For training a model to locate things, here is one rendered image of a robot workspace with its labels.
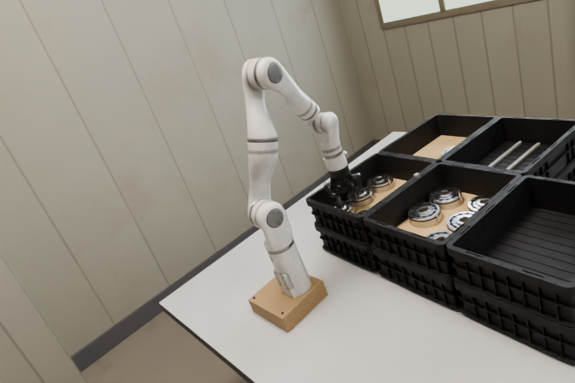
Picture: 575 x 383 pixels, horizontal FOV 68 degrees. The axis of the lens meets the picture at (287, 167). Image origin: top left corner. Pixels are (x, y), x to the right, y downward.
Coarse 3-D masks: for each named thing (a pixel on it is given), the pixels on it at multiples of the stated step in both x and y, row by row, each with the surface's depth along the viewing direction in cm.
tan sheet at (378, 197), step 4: (396, 180) 170; (400, 180) 169; (404, 180) 168; (396, 184) 167; (400, 184) 166; (392, 188) 165; (396, 188) 164; (384, 192) 164; (388, 192) 163; (376, 196) 164; (380, 196) 163; (384, 196) 162; (376, 200) 161; (380, 200) 160; (368, 204) 160; (372, 204) 159; (356, 208) 160; (360, 208) 159; (364, 208) 159; (368, 208) 158; (356, 212) 158
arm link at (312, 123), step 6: (318, 108) 139; (318, 114) 139; (306, 120) 138; (312, 120) 139; (318, 120) 143; (306, 126) 143; (312, 126) 145; (318, 126) 143; (312, 132) 146; (318, 132) 145
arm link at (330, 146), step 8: (328, 112) 143; (320, 120) 142; (328, 120) 141; (336, 120) 143; (328, 128) 142; (336, 128) 144; (328, 136) 143; (336, 136) 145; (320, 144) 148; (328, 144) 145; (336, 144) 146; (328, 152) 147; (336, 152) 147
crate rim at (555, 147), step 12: (528, 120) 160; (540, 120) 156; (552, 120) 153; (564, 120) 149; (480, 132) 162; (552, 144) 137; (564, 144) 139; (540, 156) 133; (492, 168) 135; (504, 168) 133; (528, 168) 129
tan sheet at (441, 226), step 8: (464, 192) 147; (464, 200) 142; (456, 208) 140; (464, 208) 139; (448, 216) 137; (400, 224) 142; (408, 224) 140; (440, 224) 135; (416, 232) 135; (424, 232) 134; (432, 232) 132
